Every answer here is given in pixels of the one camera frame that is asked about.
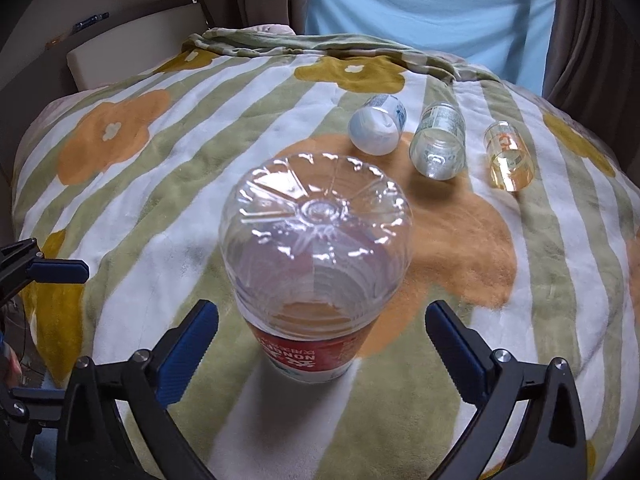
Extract light blue cloth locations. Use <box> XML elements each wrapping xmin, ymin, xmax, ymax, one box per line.
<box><xmin>304</xmin><ymin>0</ymin><xmax>557</xmax><ymax>97</ymax></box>

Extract small white plastic cup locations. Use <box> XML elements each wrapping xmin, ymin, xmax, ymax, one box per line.
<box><xmin>348</xmin><ymin>93</ymin><xmax>407</xmax><ymax>155</ymax></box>

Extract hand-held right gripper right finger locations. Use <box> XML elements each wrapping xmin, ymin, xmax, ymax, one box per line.
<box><xmin>425</xmin><ymin>301</ymin><xmax>589</xmax><ymax>480</ymax></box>

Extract clear glass cup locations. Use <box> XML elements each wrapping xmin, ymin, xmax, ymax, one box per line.
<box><xmin>409</xmin><ymin>101</ymin><xmax>467</xmax><ymax>181</ymax></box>

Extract small yellow tinted cup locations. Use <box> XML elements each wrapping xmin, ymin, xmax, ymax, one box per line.
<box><xmin>483</xmin><ymin>120</ymin><xmax>535</xmax><ymax>193</ymax></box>

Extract large clear plastic cup red label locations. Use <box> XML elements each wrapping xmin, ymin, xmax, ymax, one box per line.
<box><xmin>220</xmin><ymin>152</ymin><xmax>415</xmax><ymax>385</ymax></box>

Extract beige padded headboard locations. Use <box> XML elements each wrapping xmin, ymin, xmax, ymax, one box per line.
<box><xmin>0</xmin><ymin>0</ymin><xmax>211</xmax><ymax>186</ymax></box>

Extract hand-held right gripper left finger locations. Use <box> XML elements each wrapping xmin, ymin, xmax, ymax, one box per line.
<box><xmin>56</xmin><ymin>300</ymin><xmax>221</xmax><ymax>480</ymax></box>

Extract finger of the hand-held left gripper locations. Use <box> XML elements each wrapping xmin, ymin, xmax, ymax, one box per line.
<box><xmin>0</xmin><ymin>240</ymin><xmax>90</xmax><ymax>307</ymax></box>
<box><xmin>0</xmin><ymin>386</ymin><xmax>67</xmax><ymax>432</ymax></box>

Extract white cushion block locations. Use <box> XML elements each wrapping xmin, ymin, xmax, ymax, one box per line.
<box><xmin>67</xmin><ymin>35</ymin><xmax>195</xmax><ymax>91</ymax></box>

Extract floral striped blanket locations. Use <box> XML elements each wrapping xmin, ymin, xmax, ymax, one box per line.
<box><xmin>10</xmin><ymin>26</ymin><xmax>640</xmax><ymax>480</ymax></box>

